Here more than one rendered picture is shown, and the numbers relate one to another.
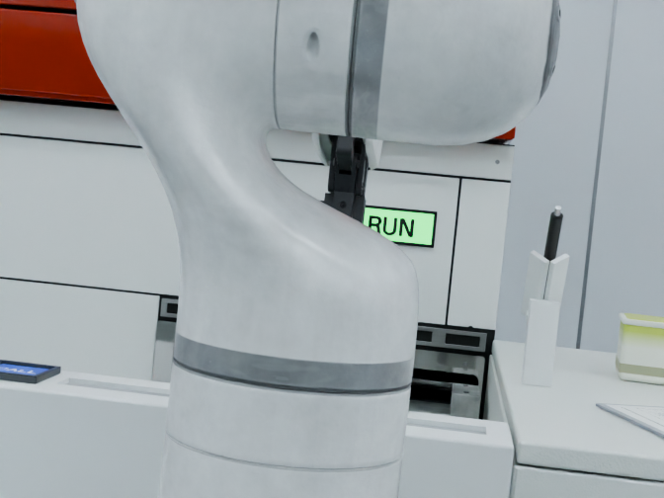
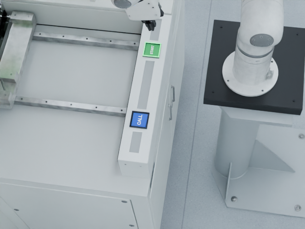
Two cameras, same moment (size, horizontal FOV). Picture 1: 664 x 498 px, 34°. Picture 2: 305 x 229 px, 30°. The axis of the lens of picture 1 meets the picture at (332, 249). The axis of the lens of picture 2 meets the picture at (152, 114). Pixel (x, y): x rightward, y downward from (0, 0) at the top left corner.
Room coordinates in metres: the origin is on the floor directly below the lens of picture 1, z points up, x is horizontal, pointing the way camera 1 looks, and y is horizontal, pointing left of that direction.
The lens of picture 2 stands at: (0.76, 1.02, 2.57)
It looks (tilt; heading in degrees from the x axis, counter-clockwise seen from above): 64 degrees down; 278
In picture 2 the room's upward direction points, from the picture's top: 6 degrees counter-clockwise
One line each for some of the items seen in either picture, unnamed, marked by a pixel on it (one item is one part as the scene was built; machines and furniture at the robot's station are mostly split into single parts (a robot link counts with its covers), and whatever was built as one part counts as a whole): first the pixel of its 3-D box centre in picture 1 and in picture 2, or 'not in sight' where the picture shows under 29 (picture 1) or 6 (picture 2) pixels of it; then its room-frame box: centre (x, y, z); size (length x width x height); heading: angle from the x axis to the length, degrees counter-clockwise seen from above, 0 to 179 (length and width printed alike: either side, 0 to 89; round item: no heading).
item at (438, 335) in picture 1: (320, 324); not in sight; (1.47, 0.00, 0.96); 0.44 x 0.01 x 0.02; 84
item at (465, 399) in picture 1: (464, 399); (22, 17); (1.36, -0.18, 0.89); 0.08 x 0.03 x 0.03; 174
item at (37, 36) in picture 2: not in sight; (76, 39); (1.17, -0.13, 0.84); 0.50 x 0.02 x 0.03; 174
